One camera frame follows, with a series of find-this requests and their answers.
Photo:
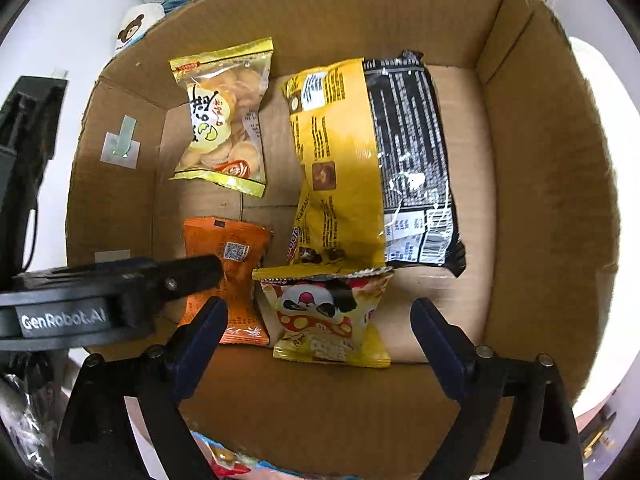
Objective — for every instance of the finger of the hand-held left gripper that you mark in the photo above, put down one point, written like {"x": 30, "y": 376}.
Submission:
{"x": 30, "y": 130}
{"x": 190, "y": 277}

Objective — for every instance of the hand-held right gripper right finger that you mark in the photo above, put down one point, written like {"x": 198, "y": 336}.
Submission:
{"x": 432, "y": 342}

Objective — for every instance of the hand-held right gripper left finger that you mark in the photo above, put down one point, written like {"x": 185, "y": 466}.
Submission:
{"x": 200, "y": 342}

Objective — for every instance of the small orange snack packet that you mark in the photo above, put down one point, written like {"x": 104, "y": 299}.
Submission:
{"x": 242, "y": 280}

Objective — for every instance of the brown cardboard box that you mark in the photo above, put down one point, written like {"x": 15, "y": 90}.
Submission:
{"x": 325, "y": 405}

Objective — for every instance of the yellow panda print snack packet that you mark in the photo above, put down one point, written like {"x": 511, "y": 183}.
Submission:
{"x": 320, "y": 332}

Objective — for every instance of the colourful snack packet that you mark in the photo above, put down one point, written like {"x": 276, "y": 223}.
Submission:
{"x": 235, "y": 462}

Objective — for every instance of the bear print pillow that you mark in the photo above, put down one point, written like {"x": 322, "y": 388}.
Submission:
{"x": 137, "y": 27}

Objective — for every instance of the yellow round cookie packet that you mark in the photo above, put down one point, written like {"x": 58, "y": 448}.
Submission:
{"x": 225, "y": 110}

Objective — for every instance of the yellow and black snack bag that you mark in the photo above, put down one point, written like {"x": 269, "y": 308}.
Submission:
{"x": 340, "y": 160}

